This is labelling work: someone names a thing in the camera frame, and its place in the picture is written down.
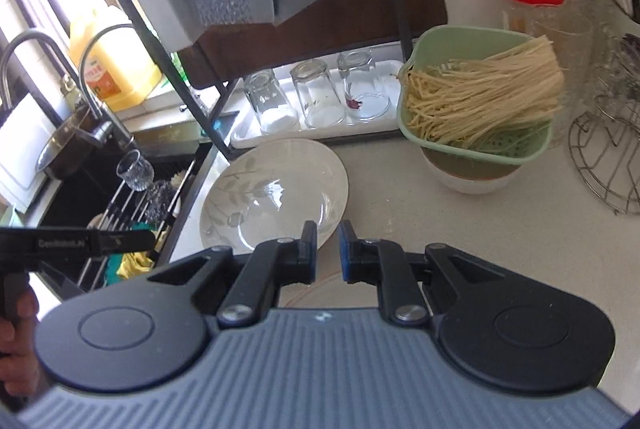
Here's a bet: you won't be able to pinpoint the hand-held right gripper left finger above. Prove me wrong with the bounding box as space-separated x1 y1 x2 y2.
147 220 319 329

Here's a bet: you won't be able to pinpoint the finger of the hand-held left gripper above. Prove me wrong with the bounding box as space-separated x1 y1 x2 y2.
98 230 157 256

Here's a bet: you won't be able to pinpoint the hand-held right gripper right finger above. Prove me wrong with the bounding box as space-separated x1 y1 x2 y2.
338 220 506 326

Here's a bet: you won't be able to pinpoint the leaf print white plate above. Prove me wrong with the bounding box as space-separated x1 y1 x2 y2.
199 138 349 256

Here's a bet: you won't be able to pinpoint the person's left hand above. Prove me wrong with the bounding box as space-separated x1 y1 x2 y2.
0 283 41 385

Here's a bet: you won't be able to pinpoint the yellow cloth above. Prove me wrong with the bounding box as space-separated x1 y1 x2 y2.
117 229 168 276

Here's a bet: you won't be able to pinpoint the sink drying rack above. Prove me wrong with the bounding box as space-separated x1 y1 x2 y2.
75 159 198 290

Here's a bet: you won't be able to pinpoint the small stemmed glass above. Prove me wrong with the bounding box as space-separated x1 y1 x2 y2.
116 149 154 191

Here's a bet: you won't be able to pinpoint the steel cooking pot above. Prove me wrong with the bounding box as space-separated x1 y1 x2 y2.
35 103 110 180

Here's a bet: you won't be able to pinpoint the white plastic cutting board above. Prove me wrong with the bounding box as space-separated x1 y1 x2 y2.
0 96 57 214

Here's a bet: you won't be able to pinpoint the steel kitchen faucet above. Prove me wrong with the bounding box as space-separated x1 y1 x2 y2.
0 24 137 152

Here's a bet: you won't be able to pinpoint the white drip tray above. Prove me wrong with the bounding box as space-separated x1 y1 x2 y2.
230 59 407 148

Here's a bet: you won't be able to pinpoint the white bowl with brown rim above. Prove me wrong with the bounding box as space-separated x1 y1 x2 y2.
421 146 532 196

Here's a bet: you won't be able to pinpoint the black metal dish rack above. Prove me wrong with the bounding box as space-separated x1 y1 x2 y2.
102 0 417 160

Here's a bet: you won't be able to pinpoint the clear drinking glass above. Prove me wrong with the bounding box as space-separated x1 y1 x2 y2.
243 69 300 134
290 58 346 130
337 49 392 120

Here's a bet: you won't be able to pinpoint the yellow oil bottle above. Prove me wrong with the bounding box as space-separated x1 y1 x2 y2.
69 6 164 112

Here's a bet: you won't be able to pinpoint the green plastic colander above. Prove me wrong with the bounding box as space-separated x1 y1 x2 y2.
397 25 567 168

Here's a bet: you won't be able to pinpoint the pale dried noodles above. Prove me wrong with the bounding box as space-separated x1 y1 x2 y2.
400 34 568 146

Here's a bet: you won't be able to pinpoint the cluster of clear glass cups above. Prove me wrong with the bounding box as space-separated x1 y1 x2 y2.
592 21 640 124

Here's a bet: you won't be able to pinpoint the steel wire cup rack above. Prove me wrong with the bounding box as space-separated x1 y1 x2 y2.
567 34 640 216

